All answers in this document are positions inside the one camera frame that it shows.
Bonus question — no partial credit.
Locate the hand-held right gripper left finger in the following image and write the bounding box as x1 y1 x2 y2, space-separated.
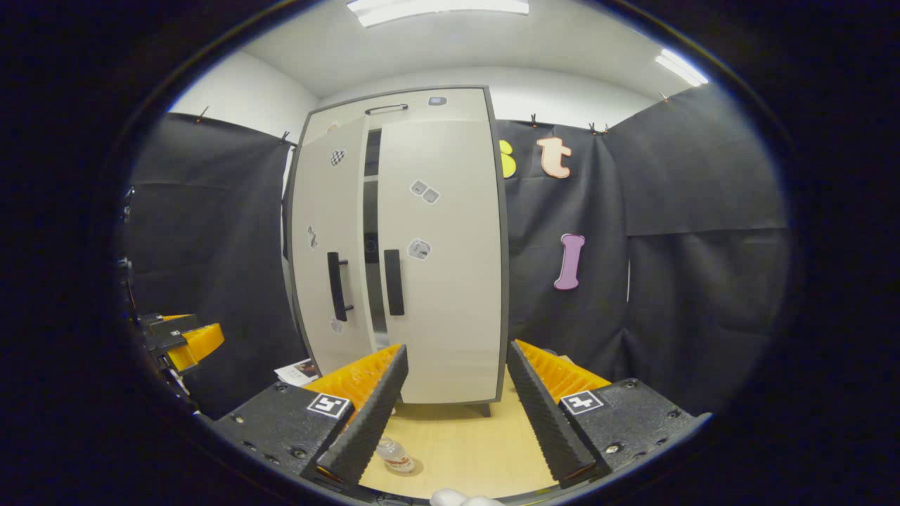
214 344 409 491

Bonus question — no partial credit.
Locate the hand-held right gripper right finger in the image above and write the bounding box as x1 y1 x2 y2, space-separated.
508 340 711 489

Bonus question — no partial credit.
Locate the clear plastic bottle red label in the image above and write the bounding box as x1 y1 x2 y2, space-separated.
375 436 416 474

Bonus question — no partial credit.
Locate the white cabinet door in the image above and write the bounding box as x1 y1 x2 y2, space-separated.
376 119 503 405
290 116 373 377

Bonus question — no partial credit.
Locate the white and grey cabinet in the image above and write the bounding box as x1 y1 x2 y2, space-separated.
283 86 510 417

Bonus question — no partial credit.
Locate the white cabinet drawer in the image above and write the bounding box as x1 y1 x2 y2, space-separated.
304 88 491 145

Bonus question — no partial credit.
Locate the brown and white box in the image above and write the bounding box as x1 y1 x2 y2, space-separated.
274 358 322 387

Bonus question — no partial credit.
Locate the black backdrop cloth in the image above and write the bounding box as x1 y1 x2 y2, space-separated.
120 84 788 419

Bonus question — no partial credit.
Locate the large ceiling light panel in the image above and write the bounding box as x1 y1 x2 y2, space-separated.
346 0 530 27

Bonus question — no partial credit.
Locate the black door handle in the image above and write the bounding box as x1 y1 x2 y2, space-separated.
327 252 354 323

